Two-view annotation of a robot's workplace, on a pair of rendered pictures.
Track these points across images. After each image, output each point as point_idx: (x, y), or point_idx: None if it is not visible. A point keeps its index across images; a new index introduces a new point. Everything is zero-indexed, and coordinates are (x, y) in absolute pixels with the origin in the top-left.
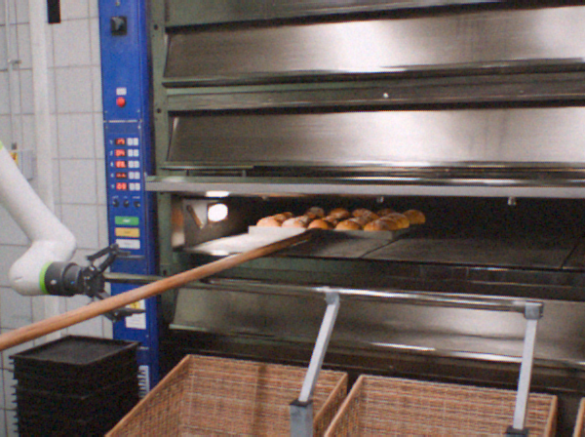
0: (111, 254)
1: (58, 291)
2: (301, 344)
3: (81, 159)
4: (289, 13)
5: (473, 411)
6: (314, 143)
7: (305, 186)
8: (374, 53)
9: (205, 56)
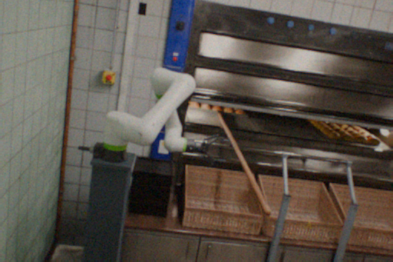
0: (216, 138)
1: (191, 151)
2: (235, 162)
3: (145, 78)
4: (257, 38)
5: (296, 187)
6: (256, 90)
7: (262, 109)
8: (288, 61)
9: (216, 46)
